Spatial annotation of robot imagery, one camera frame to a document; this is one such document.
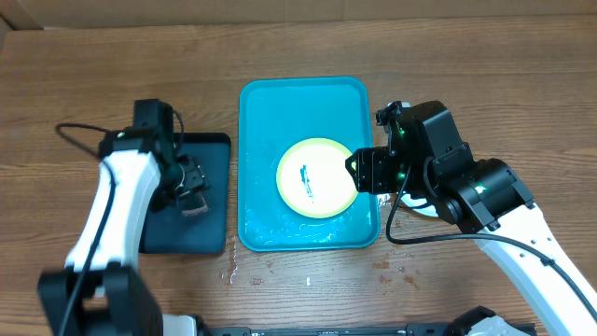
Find green sponge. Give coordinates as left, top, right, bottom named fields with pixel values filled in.
left=179, top=191, right=209, bottom=217

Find light blue plate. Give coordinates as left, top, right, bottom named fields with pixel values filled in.
left=397, top=101, right=446, bottom=217

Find yellow plate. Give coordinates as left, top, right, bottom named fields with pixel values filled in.
left=276, top=138, right=357, bottom=219

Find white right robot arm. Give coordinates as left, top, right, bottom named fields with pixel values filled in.
left=345, top=143, right=596, bottom=335

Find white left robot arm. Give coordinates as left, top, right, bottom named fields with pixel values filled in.
left=37, top=126, right=209, bottom=335

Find black water tray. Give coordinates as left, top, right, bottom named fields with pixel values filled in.
left=139, top=133, right=231, bottom=255

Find teal plastic tray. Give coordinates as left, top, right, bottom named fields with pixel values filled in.
left=238, top=77, right=381, bottom=252

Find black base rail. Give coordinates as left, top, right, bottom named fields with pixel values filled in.
left=206, top=323, right=449, bottom=336

